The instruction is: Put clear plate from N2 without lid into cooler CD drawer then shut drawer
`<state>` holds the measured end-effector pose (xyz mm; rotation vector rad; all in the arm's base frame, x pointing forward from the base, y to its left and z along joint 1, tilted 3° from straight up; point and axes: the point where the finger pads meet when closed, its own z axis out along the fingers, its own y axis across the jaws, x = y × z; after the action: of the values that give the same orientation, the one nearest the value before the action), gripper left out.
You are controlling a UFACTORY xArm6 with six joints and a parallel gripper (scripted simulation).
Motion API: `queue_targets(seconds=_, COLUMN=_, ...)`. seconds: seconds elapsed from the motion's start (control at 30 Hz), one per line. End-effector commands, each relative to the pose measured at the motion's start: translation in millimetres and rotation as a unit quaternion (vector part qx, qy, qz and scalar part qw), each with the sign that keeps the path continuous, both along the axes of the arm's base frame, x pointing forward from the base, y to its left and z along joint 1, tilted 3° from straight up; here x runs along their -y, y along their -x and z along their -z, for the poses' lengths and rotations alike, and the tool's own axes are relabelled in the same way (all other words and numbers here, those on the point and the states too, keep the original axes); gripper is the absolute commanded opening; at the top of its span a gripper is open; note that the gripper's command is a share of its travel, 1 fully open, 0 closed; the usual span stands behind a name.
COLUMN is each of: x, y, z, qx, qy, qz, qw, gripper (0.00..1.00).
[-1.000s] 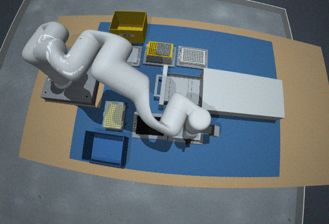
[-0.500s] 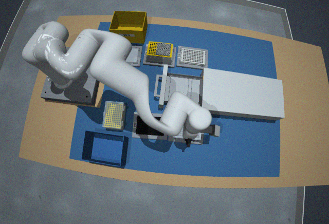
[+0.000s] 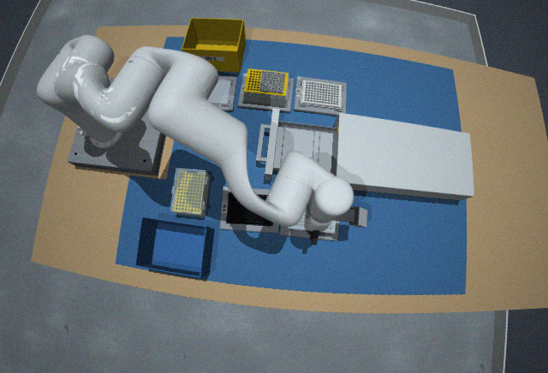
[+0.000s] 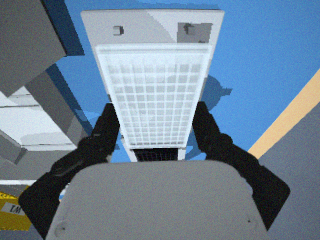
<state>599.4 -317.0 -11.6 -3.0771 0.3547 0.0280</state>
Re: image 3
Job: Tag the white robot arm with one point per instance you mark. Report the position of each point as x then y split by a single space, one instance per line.
179 109

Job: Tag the blue bench mat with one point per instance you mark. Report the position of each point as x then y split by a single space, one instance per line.
410 246

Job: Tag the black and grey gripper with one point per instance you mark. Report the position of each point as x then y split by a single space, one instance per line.
311 224

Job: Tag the blue open-top bin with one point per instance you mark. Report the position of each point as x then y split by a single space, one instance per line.
179 247

